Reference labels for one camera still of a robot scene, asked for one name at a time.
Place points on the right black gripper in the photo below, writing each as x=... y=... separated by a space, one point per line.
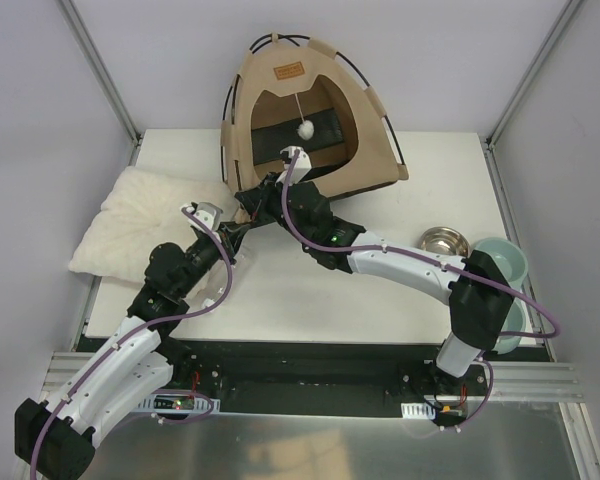
x=253 y=201

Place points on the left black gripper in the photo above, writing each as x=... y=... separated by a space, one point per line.
x=228 y=239

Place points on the white fluffy cushion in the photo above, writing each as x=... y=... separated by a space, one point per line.
x=142 y=211

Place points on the beige pet tent fabric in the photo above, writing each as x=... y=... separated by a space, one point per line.
x=351 y=151

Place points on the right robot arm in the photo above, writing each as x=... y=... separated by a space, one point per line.
x=475 y=290

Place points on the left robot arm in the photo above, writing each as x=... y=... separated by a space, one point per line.
x=58 y=437

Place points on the steel pet bowl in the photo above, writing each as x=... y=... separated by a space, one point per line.
x=445 y=241

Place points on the clear plastic bottle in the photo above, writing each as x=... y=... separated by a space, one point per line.
x=218 y=277

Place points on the white pompom toy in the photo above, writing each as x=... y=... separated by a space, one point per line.
x=306 y=128

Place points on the left circuit board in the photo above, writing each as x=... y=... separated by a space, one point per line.
x=184 y=404

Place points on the circuit board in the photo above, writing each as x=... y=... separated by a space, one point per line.
x=184 y=404
x=426 y=411

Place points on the right circuit board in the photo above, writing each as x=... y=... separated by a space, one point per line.
x=426 y=411

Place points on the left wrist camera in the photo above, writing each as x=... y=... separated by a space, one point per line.
x=203 y=216

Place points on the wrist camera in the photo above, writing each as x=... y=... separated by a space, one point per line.
x=297 y=165
x=203 y=216

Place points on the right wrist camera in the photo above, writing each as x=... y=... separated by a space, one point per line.
x=297 y=165

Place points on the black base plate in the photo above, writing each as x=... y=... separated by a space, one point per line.
x=316 y=379

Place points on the left aluminium frame post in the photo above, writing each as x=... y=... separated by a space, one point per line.
x=100 y=71

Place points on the aluminium frame post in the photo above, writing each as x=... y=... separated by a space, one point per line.
x=100 y=71
x=557 y=31

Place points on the right aluminium frame post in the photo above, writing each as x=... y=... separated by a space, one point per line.
x=557 y=31

